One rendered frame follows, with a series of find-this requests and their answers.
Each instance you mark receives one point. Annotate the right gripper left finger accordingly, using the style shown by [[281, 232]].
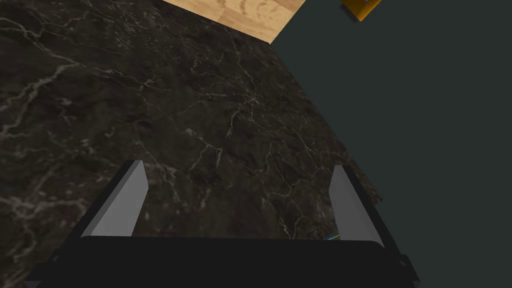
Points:
[[120, 204]]

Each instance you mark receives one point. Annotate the yellow box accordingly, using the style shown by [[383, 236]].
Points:
[[360, 8]]

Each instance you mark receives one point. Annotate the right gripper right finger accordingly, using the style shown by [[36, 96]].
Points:
[[354, 208]]

